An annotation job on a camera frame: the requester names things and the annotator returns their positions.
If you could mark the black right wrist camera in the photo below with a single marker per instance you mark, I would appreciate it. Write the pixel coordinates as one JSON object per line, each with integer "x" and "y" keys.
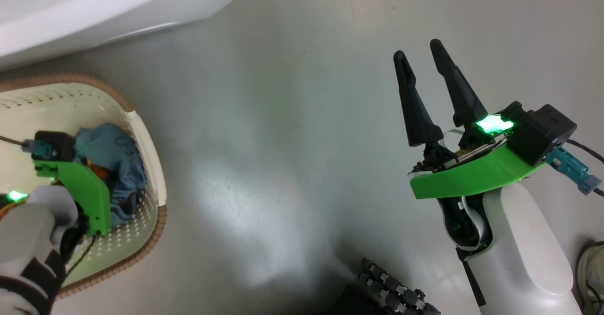
{"x": 542, "y": 133}

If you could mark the white front-load washing machine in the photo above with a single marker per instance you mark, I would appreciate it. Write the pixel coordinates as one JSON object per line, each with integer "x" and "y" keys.
{"x": 94, "y": 3}

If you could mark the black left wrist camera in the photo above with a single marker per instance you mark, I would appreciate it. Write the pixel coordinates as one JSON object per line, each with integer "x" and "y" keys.
{"x": 59, "y": 144}

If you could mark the teal left camera connector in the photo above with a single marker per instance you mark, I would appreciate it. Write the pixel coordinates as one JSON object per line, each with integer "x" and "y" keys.
{"x": 40, "y": 149}

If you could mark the teal right camera connector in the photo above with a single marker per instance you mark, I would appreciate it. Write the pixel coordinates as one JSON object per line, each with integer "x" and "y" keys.
{"x": 573, "y": 168}

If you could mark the grey sneaker shoe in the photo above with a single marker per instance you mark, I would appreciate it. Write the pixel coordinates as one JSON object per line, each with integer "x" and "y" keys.
{"x": 592, "y": 277}

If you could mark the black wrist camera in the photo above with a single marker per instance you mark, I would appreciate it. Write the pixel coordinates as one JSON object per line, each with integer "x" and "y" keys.
{"x": 542, "y": 133}
{"x": 59, "y": 144}

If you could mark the blue cartoon print garment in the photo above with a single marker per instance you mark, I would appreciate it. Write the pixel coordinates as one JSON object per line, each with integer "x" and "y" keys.
{"x": 118, "y": 164}

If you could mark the cream perforated laundry basket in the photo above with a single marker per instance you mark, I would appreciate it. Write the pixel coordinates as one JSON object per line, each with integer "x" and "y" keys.
{"x": 141, "y": 140}

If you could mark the teal camera connector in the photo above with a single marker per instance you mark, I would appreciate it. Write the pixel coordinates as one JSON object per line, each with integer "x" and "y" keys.
{"x": 40, "y": 149}
{"x": 573, "y": 168}

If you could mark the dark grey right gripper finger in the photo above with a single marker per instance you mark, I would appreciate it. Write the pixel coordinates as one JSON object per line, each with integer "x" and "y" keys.
{"x": 417, "y": 112}
{"x": 460, "y": 93}

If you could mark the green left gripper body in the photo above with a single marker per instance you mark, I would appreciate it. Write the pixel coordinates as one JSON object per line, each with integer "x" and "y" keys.
{"x": 92, "y": 197}

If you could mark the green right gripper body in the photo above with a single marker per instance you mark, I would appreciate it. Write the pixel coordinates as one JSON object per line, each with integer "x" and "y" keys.
{"x": 472, "y": 178}

